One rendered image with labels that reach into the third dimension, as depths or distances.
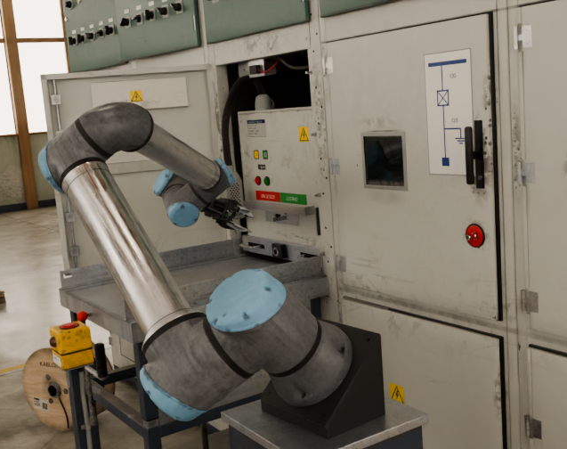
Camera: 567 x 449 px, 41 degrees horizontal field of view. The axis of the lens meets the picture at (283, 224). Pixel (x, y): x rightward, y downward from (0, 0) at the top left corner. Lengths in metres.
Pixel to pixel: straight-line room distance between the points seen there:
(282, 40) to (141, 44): 0.97
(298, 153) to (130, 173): 0.70
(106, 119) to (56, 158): 0.14
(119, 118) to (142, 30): 1.56
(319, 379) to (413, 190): 0.71
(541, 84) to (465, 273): 0.51
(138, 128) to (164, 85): 1.09
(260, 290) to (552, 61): 0.80
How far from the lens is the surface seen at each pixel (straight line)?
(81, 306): 2.49
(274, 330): 1.45
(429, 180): 2.00
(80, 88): 2.91
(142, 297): 1.59
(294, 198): 2.60
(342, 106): 2.24
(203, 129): 2.93
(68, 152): 1.79
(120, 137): 1.79
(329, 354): 1.54
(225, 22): 2.77
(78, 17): 4.02
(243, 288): 1.47
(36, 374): 3.75
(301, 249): 2.59
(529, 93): 1.78
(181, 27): 3.06
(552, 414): 1.91
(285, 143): 2.61
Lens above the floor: 1.40
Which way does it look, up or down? 9 degrees down
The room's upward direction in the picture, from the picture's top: 4 degrees counter-clockwise
